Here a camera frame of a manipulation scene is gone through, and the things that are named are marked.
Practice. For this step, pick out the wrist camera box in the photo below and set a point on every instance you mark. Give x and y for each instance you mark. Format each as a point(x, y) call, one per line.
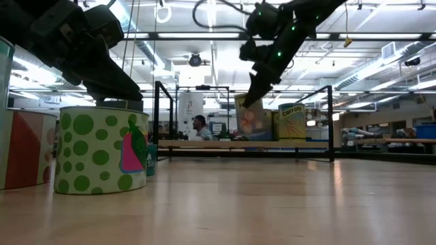
point(104, 25)
point(252, 51)

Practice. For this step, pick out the grey background robot arm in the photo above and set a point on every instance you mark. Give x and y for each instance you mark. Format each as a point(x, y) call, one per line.
point(404, 132)
point(357, 132)

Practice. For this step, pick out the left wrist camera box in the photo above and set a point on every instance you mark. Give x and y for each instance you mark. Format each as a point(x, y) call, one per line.
point(104, 25)

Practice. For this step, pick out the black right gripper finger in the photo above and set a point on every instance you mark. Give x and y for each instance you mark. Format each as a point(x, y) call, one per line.
point(257, 90)

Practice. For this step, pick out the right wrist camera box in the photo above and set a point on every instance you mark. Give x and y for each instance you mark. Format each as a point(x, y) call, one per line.
point(252, 51)

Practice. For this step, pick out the peaches can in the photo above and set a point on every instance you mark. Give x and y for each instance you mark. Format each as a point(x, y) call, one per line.
point(250, 126)

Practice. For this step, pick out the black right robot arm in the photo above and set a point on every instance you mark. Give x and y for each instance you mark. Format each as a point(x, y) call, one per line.
point(306, 17)

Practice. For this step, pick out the black ceiling device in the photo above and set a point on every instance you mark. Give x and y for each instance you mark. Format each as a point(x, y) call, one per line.
point(413, 62)

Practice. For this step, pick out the red and white tomato can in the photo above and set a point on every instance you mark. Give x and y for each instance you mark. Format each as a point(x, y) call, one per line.
point(24, 153)

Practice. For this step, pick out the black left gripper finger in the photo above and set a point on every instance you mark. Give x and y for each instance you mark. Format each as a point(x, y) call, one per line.
point(101, 47)
point(105, 85)

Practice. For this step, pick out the short teal tuna can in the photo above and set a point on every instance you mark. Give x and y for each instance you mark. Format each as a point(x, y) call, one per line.
point(152, 160)

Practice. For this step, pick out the blue framed sign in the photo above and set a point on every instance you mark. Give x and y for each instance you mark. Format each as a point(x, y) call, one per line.
point(217, 128)

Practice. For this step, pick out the wooden workbench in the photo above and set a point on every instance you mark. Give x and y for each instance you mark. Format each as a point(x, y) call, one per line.
point(395, 141)

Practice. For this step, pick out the blue plastic bin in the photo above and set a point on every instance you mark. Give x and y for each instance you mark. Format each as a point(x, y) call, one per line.
point(425, 131)

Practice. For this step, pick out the black overhead camera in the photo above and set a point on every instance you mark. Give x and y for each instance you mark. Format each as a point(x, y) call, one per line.
point(195, 60)

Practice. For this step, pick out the white round column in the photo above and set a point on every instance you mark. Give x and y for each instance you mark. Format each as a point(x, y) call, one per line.
point(189, 109)

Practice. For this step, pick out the person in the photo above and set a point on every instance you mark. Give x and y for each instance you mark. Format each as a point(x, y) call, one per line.
point(203, 132)

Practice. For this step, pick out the black aluminium rig frame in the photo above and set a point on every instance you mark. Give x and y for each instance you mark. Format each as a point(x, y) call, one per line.
point(374, 158)

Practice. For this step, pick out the green dotted peas can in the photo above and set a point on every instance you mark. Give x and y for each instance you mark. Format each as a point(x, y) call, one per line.
point(98, 153)

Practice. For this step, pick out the silver ventilation duct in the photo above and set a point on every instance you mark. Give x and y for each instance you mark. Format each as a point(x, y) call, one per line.
point(150, 54)
point(361, 76)

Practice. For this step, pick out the black-framed wooden shelf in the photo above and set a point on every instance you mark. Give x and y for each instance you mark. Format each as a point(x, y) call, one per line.
point(238, 144)

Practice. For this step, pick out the yellow carrots can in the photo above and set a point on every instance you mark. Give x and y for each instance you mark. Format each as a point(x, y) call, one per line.
point(292, 126)

